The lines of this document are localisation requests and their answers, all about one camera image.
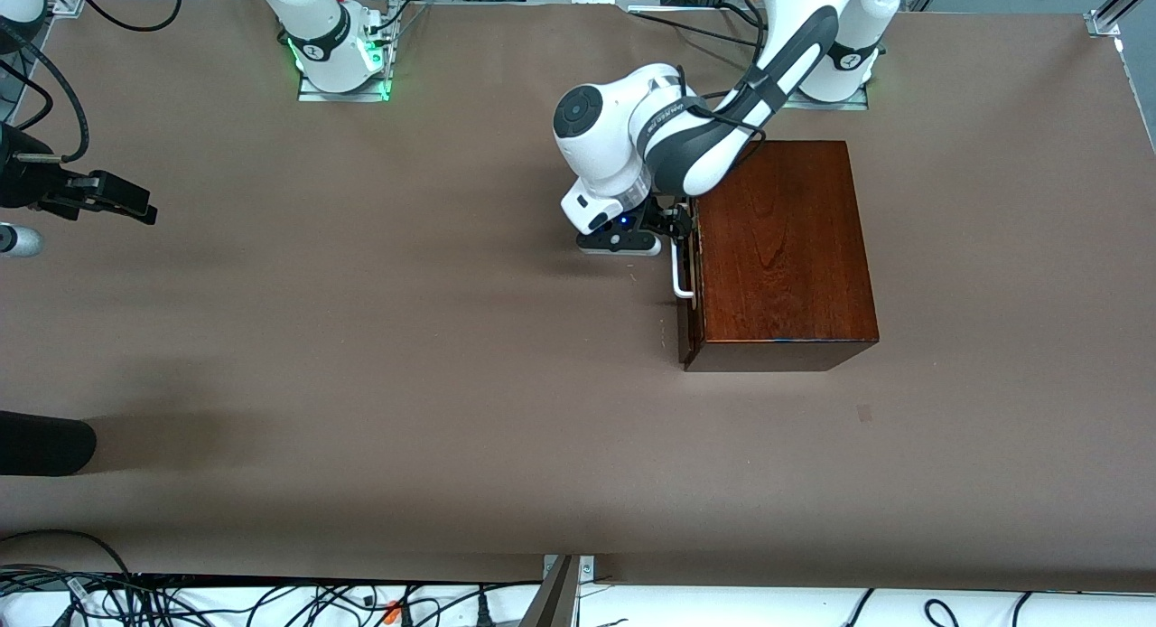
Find wooden drawer with white handle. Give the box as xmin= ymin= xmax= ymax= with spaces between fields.
xmin=670 ymin=202 xmax=702 ymax=364

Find dark wooden drawer cabinet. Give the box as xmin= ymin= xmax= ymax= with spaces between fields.
xmin=677 ymin=140 xmax=880 ymax=373

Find black cylindrical object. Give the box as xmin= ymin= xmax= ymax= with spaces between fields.
xmin=0 ymin=410 xmax=98 ymax=477

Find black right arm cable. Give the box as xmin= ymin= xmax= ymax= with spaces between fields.
xmin=0 ymin=0 xmax=183 ymax=164

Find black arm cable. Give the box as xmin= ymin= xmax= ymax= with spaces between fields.
xmin=673 ymin=0 xmax=796 ymax=149
xmin=0 ymin=0 xmax=183 ymax=164

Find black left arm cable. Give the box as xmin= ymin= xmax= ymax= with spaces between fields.
xmin=673 ymin=0 xmax=796 ymax=149

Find long black table cable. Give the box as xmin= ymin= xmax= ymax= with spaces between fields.
xmin=628 ymin=11 xmax=760 ymax=50

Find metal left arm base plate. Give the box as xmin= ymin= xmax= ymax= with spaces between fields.
xmin=781 ymin=31 xmax=870 ymax=111

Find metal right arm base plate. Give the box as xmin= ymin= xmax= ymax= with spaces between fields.
xmin=298 ymin=4 xmax=394 ymax=102

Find black arched cable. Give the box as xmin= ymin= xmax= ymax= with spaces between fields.
xmin=0 ymin=529 xmax=132 ymax=578

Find aluminium frame post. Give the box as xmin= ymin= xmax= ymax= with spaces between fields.
xmin=519 ymin=555 xmax=597 ymax=627

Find tangled black cables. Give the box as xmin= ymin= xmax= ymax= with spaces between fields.
xmin=0 ymin=568 xmax=543 ymax=627

